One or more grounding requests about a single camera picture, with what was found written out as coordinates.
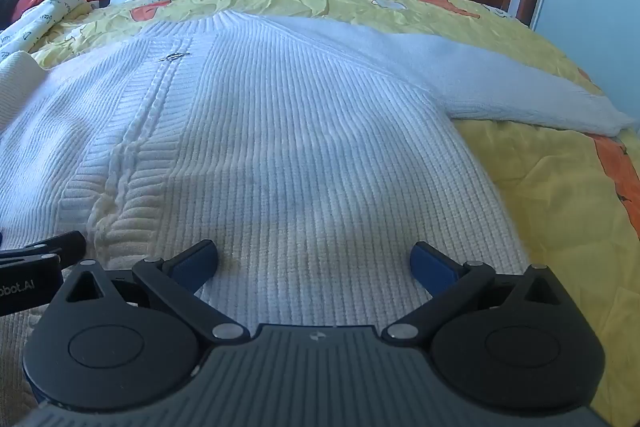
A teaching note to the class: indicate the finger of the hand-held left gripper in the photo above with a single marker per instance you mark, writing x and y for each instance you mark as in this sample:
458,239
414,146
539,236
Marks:
60,244

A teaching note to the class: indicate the dark cloth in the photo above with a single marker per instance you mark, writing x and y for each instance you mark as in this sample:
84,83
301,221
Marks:
11,2

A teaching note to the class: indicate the beige knitted sock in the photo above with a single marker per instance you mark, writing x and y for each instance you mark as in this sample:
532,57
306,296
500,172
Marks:
300,132

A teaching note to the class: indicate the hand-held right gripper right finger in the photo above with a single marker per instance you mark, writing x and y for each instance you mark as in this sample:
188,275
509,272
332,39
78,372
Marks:
431,266

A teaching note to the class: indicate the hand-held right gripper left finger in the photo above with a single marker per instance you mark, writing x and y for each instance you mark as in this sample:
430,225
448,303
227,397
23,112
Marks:
192,268

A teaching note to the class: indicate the metal clip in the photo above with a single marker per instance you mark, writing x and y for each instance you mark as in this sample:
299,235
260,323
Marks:
174,56

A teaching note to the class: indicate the white printed quilt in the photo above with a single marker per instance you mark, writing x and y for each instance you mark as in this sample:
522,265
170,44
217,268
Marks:
40,19

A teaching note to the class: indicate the yellow floral bedsheet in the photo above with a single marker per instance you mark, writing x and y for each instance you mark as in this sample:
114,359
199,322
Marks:
550,187

